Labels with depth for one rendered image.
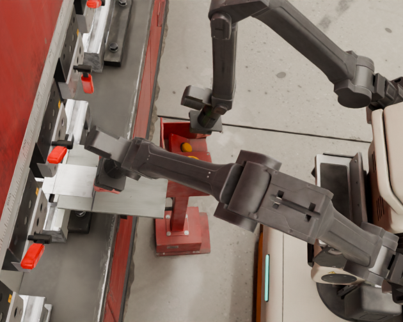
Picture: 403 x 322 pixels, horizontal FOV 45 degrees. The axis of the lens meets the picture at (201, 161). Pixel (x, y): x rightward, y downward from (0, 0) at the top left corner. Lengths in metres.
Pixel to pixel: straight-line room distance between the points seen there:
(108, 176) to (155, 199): 0.15
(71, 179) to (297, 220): 0.73
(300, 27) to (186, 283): 1.43
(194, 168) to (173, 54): 2.03
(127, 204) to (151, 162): 0.33
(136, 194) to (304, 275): 0.96
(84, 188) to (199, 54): 1.69
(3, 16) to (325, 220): 0.53
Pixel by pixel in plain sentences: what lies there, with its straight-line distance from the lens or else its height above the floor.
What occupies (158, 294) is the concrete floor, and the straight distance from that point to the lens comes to 2.18.
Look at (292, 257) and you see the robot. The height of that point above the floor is 0.28.
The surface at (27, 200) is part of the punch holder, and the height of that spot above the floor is 1.31.
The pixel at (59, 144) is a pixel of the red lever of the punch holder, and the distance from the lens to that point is 1.01.
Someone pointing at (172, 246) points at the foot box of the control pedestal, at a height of 0.09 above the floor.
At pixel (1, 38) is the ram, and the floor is 1.59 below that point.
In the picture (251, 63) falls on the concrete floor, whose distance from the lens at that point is 2.81.
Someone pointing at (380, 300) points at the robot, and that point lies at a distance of 1.55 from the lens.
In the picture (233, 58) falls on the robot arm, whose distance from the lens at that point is 1.15.
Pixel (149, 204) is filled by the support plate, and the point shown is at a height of 1.00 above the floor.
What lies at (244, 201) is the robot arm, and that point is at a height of 1.52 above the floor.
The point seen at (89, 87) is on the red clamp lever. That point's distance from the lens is 1.18.
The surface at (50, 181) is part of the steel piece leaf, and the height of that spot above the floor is 1.00.
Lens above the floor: 2.13
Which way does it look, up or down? 62 degrees down
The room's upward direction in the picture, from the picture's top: 11 degrees clockwise
